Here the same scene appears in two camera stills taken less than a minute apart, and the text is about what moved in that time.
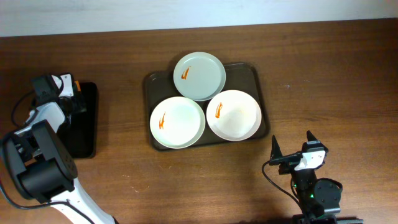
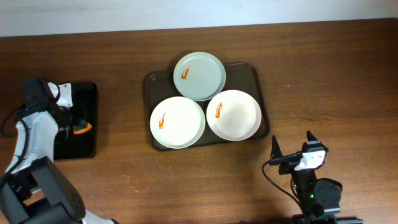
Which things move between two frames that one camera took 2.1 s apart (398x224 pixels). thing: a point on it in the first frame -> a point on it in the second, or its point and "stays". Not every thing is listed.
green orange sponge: x=76 y=86 -> x=80 y=129
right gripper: x=288 y=158 stays
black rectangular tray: x=79 y=130 stays
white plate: x=177 y=122 stays
